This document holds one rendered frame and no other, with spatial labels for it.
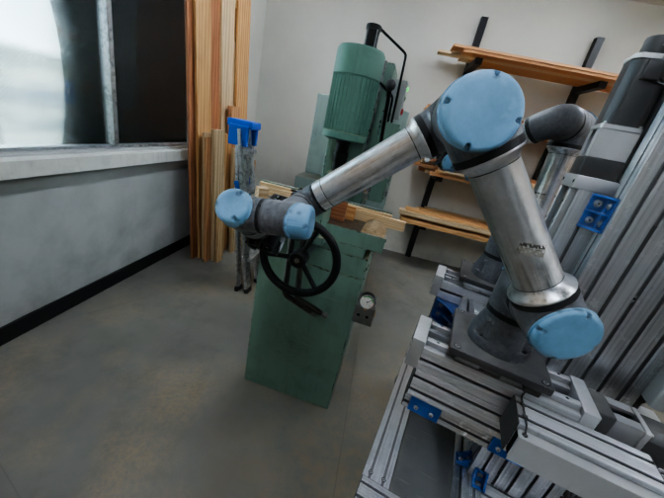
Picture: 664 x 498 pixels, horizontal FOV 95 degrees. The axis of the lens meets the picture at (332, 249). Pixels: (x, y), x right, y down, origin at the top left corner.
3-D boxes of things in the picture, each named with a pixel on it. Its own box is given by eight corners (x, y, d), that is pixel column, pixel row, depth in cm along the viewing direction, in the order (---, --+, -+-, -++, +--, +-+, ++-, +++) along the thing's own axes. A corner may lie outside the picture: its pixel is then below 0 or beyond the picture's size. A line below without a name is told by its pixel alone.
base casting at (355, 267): (259, 250, 126) (261, 229, 123) (303, 217, 179) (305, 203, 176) (363, 281, 119) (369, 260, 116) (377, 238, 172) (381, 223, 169)
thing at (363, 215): (279, 199, 133) (280, 190, 132) (281, 198, 135) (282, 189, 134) (403, 231, 125) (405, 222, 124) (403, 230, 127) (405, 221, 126)
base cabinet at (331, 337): (242, 378, 152) (258, 250, 126) (286, 317, 205) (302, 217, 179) (327, 410, 145) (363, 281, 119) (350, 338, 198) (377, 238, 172)
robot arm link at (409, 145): (467, 79, 65) (285, 190, 81) (481, 68, 55) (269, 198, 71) (489, 128, 67) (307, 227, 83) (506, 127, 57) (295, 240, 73)
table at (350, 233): (222, 218, 114) (223, 203, 112) (260, 204, 142) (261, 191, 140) (379, 263, 105) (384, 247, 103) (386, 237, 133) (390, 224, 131)
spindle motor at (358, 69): (316, 134, 113) (333, 38, 102) (328, 135, 129) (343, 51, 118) (362, 145, 111) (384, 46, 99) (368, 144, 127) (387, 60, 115)
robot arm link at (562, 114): (572, 124, 93) (442, 178, 135) (587, 130, 99) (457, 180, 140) (565, 89, 94) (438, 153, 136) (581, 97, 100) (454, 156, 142)
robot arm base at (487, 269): (509, 276, 126) (519, 255, 122) (512, 290, 113) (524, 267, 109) (470, 264, 131) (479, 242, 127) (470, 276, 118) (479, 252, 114)
